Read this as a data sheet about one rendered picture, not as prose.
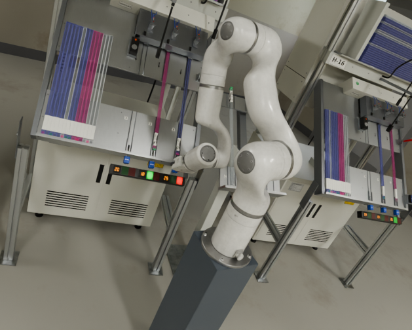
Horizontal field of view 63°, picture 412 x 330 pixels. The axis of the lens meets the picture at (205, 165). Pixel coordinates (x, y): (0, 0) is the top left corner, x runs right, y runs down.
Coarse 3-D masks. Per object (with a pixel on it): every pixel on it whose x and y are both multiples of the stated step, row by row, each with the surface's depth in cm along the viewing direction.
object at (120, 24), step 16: (80, 0) 148; (96, 0) 151; (64, 16) 143; (80, 16) 146; (96, 16) 149; (112, 16) 152; (128, 16) 156; (112, 32) 151; (128, 32) 154; (112, 48) 150; (144, 48) 156; (112, 64) 149; (128, 64) 152; (144, 64) 155; (160, 64) 158; (176, 64) 162; (192, 64) 165; (160, 80) 157; (176, 80) 160; (192, 80) 164
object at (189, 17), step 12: (120, 0) 149; (132, 0) 149; (144, 0) 151; (156, 0) 154; (168, 0) 157; (132, 12) 156; (168, 12) 156; (180, 12) 158; (192, 12) 161; (192, 24) 160; (204, 24) 163
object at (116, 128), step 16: (48, 96) 135; (112, 112) 145; (128, 112) 148; (96, 128) 141; (112, 128) 144; (128, 128) 147; (144, 128) 150; (160, 128) 153; (176, 128) 156; (192, 128) 159; (96, 144) 140; (112, 144) 143; (128, 144) 146; (144, 144) 148; (160, 144) 152; (176, 144) 155; (192, 144) 158
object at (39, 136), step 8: (40, 136) 130; (48, 136) 131; (56, 136) 132; (64, 144) 138; (72, 144) 137; (80, 144) 135; (88, 144) 137; (104, 152) 144; (112, 152) 143; (120, 152) 141; (128, 152) 143; (144, 160) 152; (152, 160) 150; (160, 160) 148; (168, 160) 150
